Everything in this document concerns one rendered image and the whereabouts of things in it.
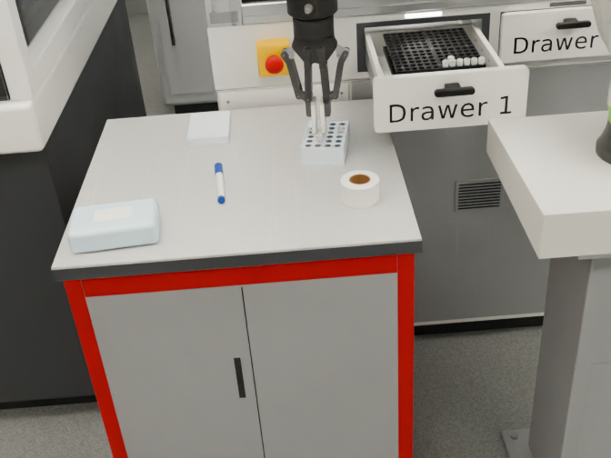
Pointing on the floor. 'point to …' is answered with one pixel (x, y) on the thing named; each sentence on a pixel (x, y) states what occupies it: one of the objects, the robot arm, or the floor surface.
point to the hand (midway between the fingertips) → (318, 115)
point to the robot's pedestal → (572, 366)
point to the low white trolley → (249, 293)
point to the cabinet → (465, 204)
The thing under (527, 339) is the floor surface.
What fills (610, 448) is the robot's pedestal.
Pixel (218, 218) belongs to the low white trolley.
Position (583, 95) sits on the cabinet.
